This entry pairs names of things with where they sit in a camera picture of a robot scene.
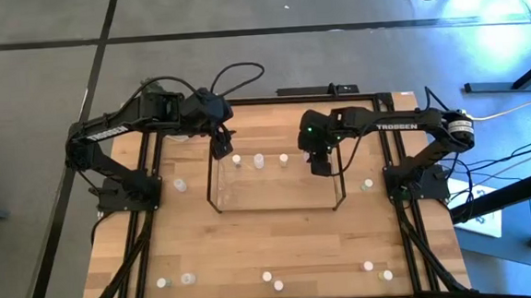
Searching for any black mounting bar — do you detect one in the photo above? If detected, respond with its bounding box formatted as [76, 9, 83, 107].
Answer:
[276, 82, 361, 100]

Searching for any white paper sheet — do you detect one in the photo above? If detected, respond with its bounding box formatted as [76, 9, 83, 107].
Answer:
[447, 176, 505, 241]

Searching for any black metal furniture beam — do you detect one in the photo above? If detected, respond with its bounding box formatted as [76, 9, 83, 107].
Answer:
[461, 52, 531, 95]
[446, 167, 531, 224]

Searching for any black frame wooden shelf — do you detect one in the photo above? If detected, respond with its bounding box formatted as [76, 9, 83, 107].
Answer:
[202, 132, 348, 219]

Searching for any black aluminium table frame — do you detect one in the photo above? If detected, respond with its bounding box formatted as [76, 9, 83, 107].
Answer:
[71, 84, 473, 298]

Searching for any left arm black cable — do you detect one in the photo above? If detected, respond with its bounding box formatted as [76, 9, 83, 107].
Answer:
[124, 59, 268, 106]

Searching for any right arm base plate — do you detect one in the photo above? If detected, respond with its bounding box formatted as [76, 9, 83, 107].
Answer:
[384, 164, 453, 204]

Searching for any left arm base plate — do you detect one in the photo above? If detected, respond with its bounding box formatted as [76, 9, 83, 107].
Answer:
[87, 173, 165, 215]

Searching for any beige cable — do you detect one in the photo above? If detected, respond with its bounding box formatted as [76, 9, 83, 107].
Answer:
[466, 98, 531, 123]

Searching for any thin black floor cable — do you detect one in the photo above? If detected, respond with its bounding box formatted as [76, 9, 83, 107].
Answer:
[444, 133, 531, 212]

